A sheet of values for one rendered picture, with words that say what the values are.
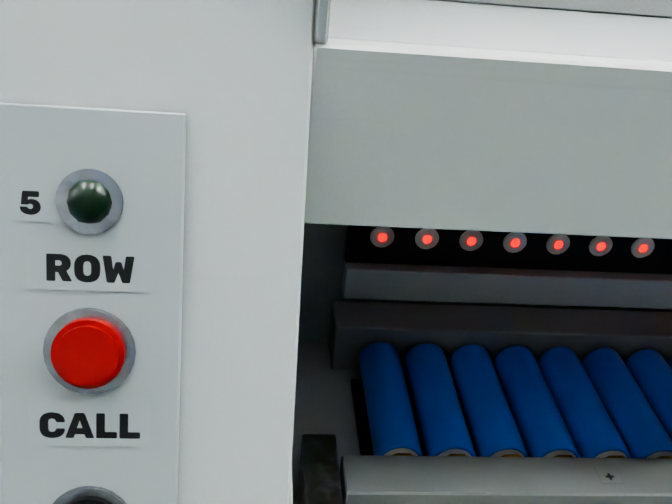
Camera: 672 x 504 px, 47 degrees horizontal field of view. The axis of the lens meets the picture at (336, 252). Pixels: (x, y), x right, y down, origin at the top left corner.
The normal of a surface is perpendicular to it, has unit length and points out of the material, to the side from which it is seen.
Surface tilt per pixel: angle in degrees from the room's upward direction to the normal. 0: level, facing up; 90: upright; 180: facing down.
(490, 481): 20
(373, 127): 110
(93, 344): 90
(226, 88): 90
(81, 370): 90
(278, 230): 90
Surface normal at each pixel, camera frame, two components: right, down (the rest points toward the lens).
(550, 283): 0.07, 0.52
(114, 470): 0.10, 0.19
